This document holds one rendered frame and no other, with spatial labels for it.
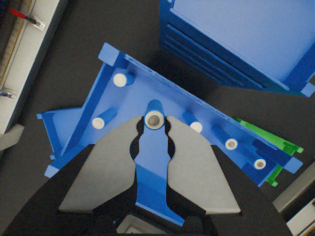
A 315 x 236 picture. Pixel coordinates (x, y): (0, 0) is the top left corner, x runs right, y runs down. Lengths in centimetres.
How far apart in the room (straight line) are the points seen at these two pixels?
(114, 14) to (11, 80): 44
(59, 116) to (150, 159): 58
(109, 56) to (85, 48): 54
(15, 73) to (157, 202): 63
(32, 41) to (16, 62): 9
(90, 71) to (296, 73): 66
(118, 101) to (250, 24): 30
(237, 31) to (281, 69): 12
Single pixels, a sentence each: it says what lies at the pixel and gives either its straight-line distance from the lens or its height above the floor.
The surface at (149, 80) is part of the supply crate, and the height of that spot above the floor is 40.
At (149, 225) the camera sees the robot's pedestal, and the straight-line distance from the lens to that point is 94.
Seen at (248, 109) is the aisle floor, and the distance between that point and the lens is 79.
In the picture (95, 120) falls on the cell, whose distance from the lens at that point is 23.
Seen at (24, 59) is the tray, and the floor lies 11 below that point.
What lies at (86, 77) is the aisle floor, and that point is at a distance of 73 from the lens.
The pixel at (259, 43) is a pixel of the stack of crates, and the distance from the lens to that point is 41.
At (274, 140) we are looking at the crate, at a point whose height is 0.
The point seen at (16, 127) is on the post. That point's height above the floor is 3.
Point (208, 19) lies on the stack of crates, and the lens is 37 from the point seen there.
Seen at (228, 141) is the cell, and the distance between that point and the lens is 24.
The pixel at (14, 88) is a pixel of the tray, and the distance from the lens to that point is 76.
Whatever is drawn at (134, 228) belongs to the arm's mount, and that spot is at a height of 8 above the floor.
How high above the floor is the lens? 67
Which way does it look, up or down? 75 degrees down
